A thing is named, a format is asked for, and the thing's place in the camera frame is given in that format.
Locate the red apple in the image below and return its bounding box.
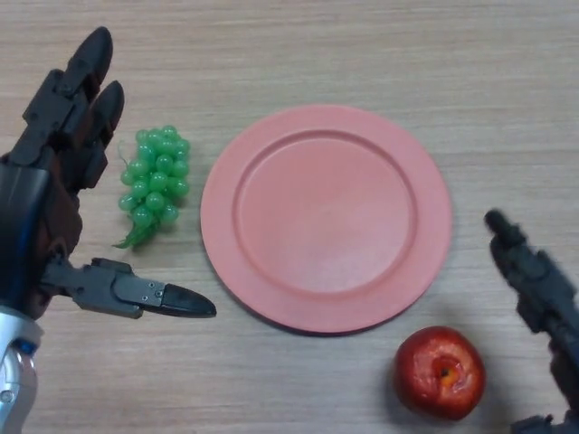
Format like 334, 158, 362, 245
392, 325, 488, 421

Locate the pink round plate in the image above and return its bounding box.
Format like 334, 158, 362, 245
200, 104, 453, 336

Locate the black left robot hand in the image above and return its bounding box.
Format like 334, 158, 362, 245
0, 25, 217, 323

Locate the green grape bunch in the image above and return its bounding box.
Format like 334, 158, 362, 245
112, 125, 192, 250

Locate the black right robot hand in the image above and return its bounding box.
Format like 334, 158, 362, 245
483, 207, 579, 434

